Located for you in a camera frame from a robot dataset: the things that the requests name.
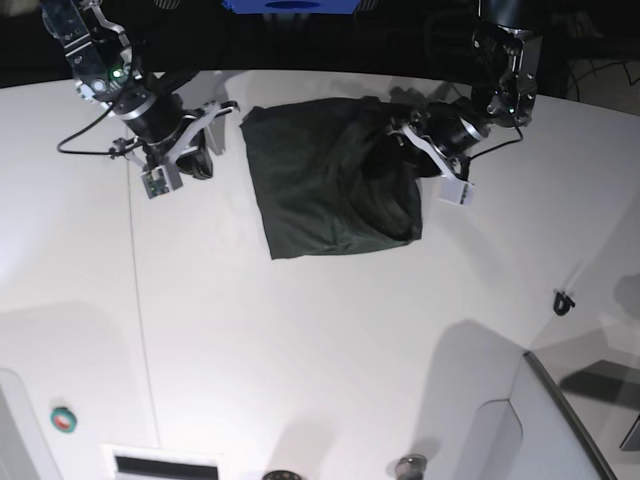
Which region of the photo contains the small black clip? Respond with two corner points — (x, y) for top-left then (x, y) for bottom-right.
(552, 290), (576, 317)

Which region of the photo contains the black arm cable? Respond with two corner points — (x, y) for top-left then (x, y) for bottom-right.
(55, 99), (131, 157)
(464, 124), (525, 166)

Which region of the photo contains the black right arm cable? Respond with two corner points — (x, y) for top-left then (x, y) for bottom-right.
(55, 99), (131, 157)

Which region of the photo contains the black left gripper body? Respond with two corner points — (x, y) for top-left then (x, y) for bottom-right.
(394, 99), (491, 165)

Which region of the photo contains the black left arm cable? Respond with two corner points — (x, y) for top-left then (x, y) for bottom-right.
(464, 124), (525, 166)

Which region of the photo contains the dark green t-shirt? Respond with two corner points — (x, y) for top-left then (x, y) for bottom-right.
(241, 97), (437, 260)

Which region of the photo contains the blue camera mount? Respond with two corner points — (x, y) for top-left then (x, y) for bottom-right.
(222, 0), (360, 15)

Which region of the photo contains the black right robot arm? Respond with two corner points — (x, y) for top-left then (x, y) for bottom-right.
(41, 1), (238, 198)

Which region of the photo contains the green red tape roll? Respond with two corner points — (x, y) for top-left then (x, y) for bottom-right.
(50, 406), (77, 434)

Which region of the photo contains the round metal knob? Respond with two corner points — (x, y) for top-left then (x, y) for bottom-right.
(394, 454), (428, 480)

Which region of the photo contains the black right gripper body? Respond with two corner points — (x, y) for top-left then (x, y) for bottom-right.
(109, 83), (204, 160)

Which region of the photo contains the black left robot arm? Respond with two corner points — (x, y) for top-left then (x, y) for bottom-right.
(387, 1), (542, 206)

